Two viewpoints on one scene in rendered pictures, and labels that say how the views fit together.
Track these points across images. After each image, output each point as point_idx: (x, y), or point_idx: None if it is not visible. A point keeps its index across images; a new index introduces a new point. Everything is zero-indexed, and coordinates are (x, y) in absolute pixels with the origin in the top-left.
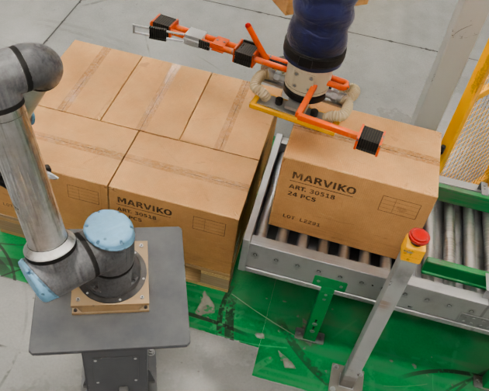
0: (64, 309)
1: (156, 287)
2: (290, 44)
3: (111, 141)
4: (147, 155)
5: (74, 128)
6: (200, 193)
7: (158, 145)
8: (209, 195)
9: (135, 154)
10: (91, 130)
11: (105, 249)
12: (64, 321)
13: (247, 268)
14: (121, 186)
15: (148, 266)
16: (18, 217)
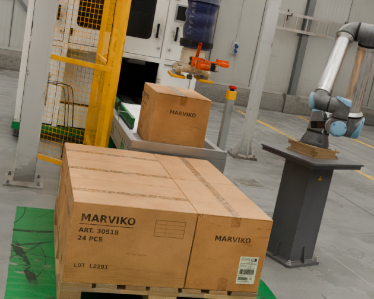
0: (338, 160)
1: None
2: (208, 41)
3: (196, 185)
4: (193, 176)
5: (200, 195)
6: (202, 166)
7: (178, 173)
8: (200, 164)
9: (197, 179)
10: (195, 190)
11: None
12: (342, 160)
13: None
14: (229, 182)
15: None
16: (364, 96)
